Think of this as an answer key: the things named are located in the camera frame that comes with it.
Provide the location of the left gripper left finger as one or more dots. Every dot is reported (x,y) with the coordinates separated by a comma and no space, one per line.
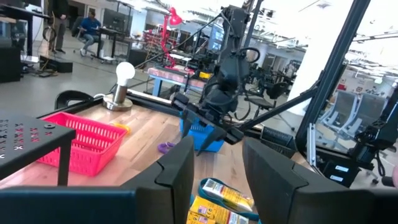
(161,193)

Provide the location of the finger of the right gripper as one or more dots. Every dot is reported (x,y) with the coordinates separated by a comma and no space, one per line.
(216,135)
(186,124)

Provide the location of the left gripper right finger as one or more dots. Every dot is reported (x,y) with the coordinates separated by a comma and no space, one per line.
(280,193)

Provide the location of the purple coil wristband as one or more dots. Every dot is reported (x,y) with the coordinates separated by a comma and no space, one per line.
(163,147)

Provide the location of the yellow crayon pack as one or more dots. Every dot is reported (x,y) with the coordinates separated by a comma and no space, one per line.
(214,213)
(230,194)
(196,219)

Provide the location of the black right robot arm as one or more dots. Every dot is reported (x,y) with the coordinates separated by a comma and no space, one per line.
(236,68)

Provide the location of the black office chair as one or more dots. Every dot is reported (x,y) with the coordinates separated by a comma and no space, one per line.
(275,90)

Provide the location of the red desk lamp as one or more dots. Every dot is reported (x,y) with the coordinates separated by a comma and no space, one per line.
(174,19)

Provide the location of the black background desk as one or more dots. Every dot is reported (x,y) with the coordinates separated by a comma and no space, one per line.
(18,12)

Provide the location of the blue plastic basket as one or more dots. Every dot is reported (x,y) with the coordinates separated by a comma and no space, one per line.
(199,137)

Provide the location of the blue-legged workbench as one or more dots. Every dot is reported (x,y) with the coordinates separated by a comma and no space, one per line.
(155,87)

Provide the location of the silver aluminium extrusion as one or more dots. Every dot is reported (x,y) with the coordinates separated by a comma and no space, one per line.
(311,143)

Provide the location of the black box with white labels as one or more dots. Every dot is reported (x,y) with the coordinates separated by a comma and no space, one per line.
(348,179)

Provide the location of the red plastic basket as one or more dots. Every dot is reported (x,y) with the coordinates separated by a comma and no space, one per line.
(93,155)

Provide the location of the table lamp with white bulb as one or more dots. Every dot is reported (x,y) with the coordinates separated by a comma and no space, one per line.
(125,73)

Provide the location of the grey chair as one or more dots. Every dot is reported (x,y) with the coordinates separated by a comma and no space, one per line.
(371,109)
(342,105)

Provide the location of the black perforated metal shelf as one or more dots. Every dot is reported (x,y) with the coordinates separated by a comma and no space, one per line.
(62,137)

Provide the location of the black equipment beside table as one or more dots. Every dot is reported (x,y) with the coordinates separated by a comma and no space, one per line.
(379,133)

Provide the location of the person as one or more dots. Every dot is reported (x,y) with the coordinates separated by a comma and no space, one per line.
(59,28)
(90,26)

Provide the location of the black aluminium table frame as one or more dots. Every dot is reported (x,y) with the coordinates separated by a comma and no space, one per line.
(337,62)

